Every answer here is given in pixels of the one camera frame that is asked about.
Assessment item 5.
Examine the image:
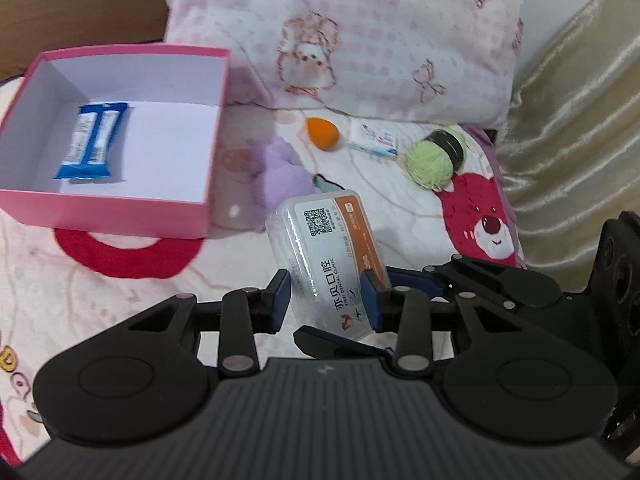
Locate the pink cardboard box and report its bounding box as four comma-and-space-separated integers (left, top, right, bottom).
1, 44, 230, 240

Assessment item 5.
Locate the green yarn ball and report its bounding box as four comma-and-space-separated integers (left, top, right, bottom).
405, 128, 466, 192

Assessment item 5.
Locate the white tissue pack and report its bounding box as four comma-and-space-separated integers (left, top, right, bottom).
347, 120, 398, 159

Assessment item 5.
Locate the pink checked pillow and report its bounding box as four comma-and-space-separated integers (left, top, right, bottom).
165, 0, 524, 128

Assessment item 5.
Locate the purple plush toy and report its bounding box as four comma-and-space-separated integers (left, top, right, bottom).
250, 136, 319, 232

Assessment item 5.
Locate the blue snack packet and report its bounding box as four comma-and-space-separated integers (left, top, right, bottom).
54, 102, 129, 180

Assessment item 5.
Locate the brown cloud pillow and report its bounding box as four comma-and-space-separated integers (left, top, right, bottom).
1, 0, 168, 80

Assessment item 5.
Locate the orange makeup sponge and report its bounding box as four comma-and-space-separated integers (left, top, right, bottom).
306, 117, 341, 152

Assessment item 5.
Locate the gold satin curtain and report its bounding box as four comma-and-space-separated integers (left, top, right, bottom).
497, 0, 639, 290

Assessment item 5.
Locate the clear dental floss box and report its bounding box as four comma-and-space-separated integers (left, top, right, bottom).
266, 190, 390, 340

